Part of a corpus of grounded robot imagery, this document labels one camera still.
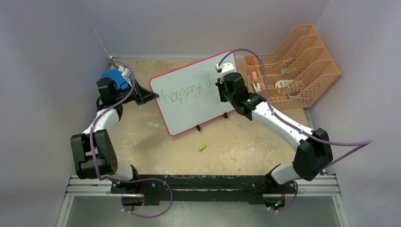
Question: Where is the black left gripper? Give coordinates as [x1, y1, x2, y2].
[114, 80, 158, 106]

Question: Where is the pink framed whiteboard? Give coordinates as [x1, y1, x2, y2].
[149, 52, 234, 136]

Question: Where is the green marker cap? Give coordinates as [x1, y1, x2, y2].
[198, 145, 207, 152]

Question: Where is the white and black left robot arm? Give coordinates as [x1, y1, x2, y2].
[70, 77, 159, 193]

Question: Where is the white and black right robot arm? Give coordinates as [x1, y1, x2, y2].
[215, 72, 333, 192]

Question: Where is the blue box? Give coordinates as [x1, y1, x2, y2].
[102, 69, 130, 89]

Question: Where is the white stapler in organizer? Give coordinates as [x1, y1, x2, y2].
[252, 82, 261, 92]

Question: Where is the white remote in organizer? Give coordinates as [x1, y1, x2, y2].
[275, 79, 294, 88]

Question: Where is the orange plastic desk organizer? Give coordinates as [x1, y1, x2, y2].
[244, 24, 340, 109]

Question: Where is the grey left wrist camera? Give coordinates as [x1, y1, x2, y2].
[116, 65, 132, 87]

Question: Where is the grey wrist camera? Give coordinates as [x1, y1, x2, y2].
[116, 65, 132, 87]
[215, 62, 236, 83]

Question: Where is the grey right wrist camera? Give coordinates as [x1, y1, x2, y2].
[215, 62, 236, 83]

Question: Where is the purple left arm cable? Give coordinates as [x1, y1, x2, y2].
[89, 61, 135, 181]

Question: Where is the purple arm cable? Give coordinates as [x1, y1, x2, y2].
[89, 61, 135, 181]
[218, 48, 374, 168]

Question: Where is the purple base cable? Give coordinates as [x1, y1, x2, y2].
[109, 177, 174, 219]

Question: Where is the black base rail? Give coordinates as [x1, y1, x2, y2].
[111, 175, 296, 206]

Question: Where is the aluminium frame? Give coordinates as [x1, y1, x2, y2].
[57, 104, 349, 227]

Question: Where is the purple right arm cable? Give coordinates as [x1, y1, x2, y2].
[218, 48, 374, 168]

